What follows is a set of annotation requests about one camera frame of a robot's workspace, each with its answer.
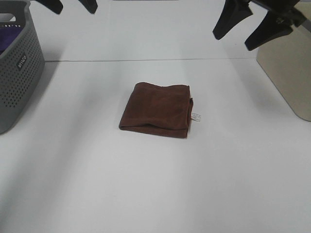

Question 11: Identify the brown towel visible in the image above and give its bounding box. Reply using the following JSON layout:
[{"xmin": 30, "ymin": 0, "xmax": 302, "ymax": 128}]
[{"xmin": 119, "ymin": 82, "xmax": 193, "ymax": 138}]

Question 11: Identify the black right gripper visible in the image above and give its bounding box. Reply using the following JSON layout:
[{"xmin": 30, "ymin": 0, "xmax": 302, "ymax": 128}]
[{"xmin": 212, "ymin": 0, "xmax": 307, "ymax": 40}]

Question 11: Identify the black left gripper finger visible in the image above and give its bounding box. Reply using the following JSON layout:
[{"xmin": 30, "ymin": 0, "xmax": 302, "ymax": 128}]
[
  {"xmin": 245, "ymin": 11, "xmax": 293, "ymax": 51},
  {"xmin": 35, "ymin": 0, "xmax": 63, "ymax": 15}
]

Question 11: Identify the purple towel in basket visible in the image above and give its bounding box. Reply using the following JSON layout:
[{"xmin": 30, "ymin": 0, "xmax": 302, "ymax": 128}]
[{"xmin": 0, "ymin": 27, "xmax": 23, "ymax": 54}]

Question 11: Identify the beige plastic bin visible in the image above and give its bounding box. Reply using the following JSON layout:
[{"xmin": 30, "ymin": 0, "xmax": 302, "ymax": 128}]
[{"xmin": 257, "ymin": 0, "xmax": 311, "ymax": 121}]

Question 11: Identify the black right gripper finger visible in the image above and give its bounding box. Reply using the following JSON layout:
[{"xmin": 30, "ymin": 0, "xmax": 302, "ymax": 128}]
[{"xmin": 79, "ymin": 0, "xmax": 98, "ymax": 14}]

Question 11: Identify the grey perforated plastic basket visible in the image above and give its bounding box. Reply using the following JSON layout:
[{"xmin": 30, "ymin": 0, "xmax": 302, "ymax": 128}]
[{"xmin": 0, "ymin": 0, "xmax": 45, "ymax": 133}]

